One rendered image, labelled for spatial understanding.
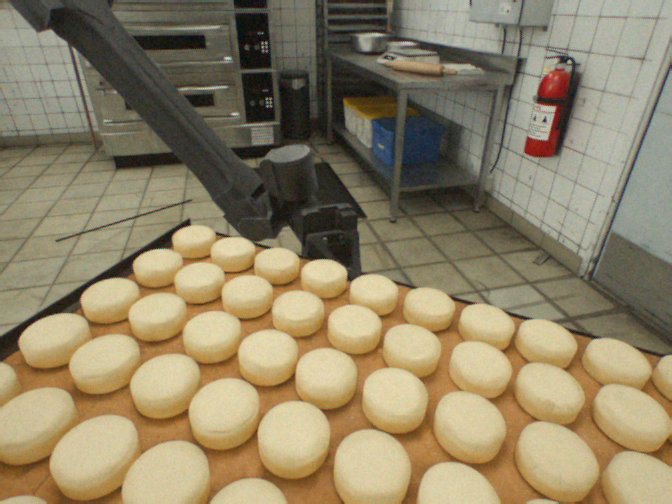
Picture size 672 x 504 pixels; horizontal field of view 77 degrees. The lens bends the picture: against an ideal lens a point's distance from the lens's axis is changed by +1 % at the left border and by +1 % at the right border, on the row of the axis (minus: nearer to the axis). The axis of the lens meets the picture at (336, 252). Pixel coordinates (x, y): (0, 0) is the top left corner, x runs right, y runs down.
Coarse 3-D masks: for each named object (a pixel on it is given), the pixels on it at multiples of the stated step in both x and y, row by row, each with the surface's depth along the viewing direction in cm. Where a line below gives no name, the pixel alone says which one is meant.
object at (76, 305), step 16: (160, 240) 51; (128, 256) 47; (304, 256) 51; (112, 272) 46; (128, 272) 47; (80, 288) 42; (416, 288) 47; (64, 304) 41; (80, 304) 42; (32, 320) 38; (0, 336) 36; (16, 336) 37; (592, 336) 42; (0, 352) 36; (656, 352) 41
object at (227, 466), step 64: (128, 320) 40; (256, 320) 41; (384, 320) 43; (512, 320) 44; (64, 384) 34; (128, 384) 34; (448, 384) 36; (512, 384) 36; (256, 448) 30; (512, 448) 31
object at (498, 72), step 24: (432, 48) 333; (360, 72) 302; (384, 72) 265; (408, 72) 263; (504, 72) 252; (360, 144) 355; (384, 168) 304; (408, 168) 304; (432, 168) 304; (456, 168) 304; (480, 168) 280; (480, 192) 285
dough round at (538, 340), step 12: (528, 324) 40; (540, 324) 40; (552, 324) 41; (528, 336) 39; (540, 336) 39; (552, 336) 39; (564, 336) 39; (528, 348) 38; (540, 348) 38; (552, 348) 38; (564, 348) 38; (576, 348) 38; (540, 360) 38; (552, 360) 37; (564, 360) 38
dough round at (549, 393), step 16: (528, 368) 35; (544, 368) 36; (560, 368) 36; (528, 384) 34; (544, 384) 34; (560, 384) 34; (576, 384) 34; (528, 400) 33; (544, 400) 33; (560, 400) 33; (576, 400) 33; (544, 416) 33; (560, 416) 32; (576, 416) 33
